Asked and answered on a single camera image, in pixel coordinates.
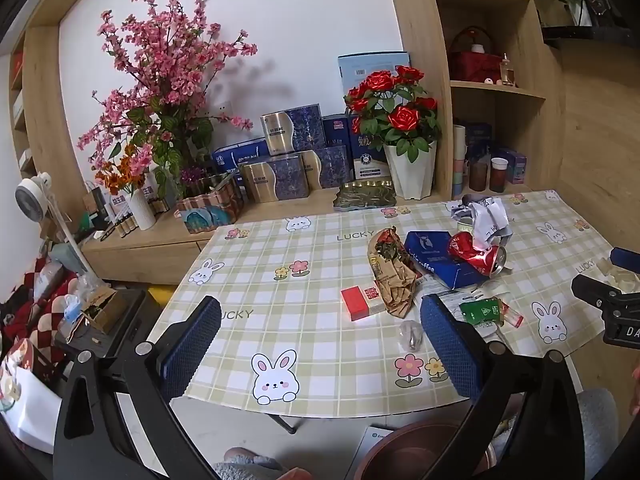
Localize cardboard box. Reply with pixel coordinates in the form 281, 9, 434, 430
75, 287, 128, 333

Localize translucent plastic wrapper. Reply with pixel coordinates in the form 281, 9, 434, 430
602, 257, 633, 288

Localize person's right leg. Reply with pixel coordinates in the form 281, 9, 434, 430
575, 387, 621, 480

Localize dark blue box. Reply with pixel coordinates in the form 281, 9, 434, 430
321, 114, 353, 150

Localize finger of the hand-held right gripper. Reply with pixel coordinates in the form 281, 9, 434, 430
611, 246, 640, 273
571, 273, 622, 307

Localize large pale blue box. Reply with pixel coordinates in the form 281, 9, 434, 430
337, 51, 411, 106

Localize blue snack packet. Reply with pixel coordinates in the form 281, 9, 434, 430
404, 230, 493, 291

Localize small red box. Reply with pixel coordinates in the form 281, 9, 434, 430
341, 285, 388, 321

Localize white printed paper bag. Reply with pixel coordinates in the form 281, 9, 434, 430
0, 340, 66, 456

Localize pink blossom bouquet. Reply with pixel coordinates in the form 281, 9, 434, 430
77, 0, 258, 201

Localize brown bottle with white cap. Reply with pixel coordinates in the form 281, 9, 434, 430
490, 157, 508, 192

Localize person's leg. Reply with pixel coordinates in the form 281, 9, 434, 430
215, 447, 311, 480
575, 387, 621, 480

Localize crushed red drink can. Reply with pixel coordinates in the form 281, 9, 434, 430
447, 231, 508, 278

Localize brown plastic bin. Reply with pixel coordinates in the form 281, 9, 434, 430
359, 422, 501, 480

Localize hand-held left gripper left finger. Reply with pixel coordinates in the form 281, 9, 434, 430
52, 296, 223, 480

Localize brown paper wrapper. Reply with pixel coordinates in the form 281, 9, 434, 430
367, 226, 423, 320

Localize purple flowers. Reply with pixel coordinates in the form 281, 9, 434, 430
180, 165, 211, 191

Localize row of small bottles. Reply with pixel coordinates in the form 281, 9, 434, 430
100, 197, 168, 241

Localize gold and blue gift box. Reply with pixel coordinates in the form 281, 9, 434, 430
260, 104, 326, 156
239, 155, 310, 204
300, 146, 351, 191

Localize orange flowers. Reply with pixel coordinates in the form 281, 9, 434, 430
95, 145, 151, 196

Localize wooden shelf unit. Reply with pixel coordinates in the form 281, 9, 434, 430
382, 0, 561, 201

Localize black shelf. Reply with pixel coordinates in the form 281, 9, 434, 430
542, 22, 640, 51

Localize crumpled white paper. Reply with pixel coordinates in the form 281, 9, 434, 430
445, 194, 515, 251

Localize red and clear small wrapper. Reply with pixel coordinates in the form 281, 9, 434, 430
497, 305, 525, 328

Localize green and gold tray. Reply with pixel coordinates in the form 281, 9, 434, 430
332, 177, 398, 211

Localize red checked blanket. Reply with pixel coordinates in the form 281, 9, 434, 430
0, 257, 76, 361

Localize red basket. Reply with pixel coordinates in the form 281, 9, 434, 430
447, 27, 503, 83

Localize white flower pot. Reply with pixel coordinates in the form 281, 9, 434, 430
382, 140, 438, 201

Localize white desk fan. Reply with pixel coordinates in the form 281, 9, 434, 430
15, 171, 88, 281

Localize white printed leaflet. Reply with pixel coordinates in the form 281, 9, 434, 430
412, 275, 511, 341

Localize white and blue booklet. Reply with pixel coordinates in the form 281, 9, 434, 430
357, 427, 396, 466

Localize blue box on shelf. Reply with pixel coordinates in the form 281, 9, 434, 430
465, 121, 493, 161

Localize stack of pastel cups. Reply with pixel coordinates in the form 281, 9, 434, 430
452, 124, 471, 200

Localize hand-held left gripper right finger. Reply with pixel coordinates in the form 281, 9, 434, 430
419, 293, 586, 480

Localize person's left leg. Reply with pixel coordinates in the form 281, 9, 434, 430
215, 447, 311, 480

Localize clear plastic wrapper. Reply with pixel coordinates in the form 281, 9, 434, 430
398, 320, 426, 352

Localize blue box with round emblem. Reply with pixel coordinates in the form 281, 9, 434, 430
350, 115, 391, 181

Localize green sachet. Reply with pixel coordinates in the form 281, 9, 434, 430
459, 297, 503, 326

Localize red rose plant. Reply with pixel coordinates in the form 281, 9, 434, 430
342, 66, 443, 163

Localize small blue box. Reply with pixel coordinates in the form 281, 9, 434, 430
500, 149, 528, 185

